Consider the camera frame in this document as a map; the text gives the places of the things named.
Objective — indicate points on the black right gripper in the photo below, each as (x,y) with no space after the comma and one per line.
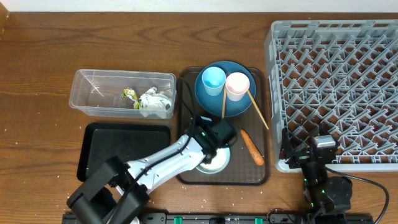
(287,152)

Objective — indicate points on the light blue bowl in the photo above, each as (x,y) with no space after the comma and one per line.
(214,171)

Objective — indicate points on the orange carrot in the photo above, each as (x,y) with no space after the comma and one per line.
(254,152)

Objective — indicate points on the wooden chopstick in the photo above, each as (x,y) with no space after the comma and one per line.
(224,103)
(257,109)

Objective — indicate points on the white napkin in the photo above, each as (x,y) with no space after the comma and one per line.
(153,103)

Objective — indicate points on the white rice pile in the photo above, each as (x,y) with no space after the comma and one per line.
(222,155)

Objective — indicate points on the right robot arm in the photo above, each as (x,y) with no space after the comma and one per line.
(329,196)

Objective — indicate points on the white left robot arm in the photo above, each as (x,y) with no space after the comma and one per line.
(118,191)

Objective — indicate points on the grey dishwasher rack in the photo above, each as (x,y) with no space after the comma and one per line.
(341,74)

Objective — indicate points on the dark blue plate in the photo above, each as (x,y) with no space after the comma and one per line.
(213,104)

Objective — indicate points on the brown plastic tray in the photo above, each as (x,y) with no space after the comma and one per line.
(241,168)

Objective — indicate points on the light blue cup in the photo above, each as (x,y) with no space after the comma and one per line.
(213,79)

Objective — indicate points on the pink cup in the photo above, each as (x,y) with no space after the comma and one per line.
(237,84)

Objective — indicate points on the green food wrapper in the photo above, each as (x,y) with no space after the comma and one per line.
(131,94)

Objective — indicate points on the clear plastic bin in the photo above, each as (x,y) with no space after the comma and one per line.
(98,92)

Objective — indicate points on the black plastic tray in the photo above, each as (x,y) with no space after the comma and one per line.
(128,142)

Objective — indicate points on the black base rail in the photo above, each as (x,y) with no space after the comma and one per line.
(162,218)

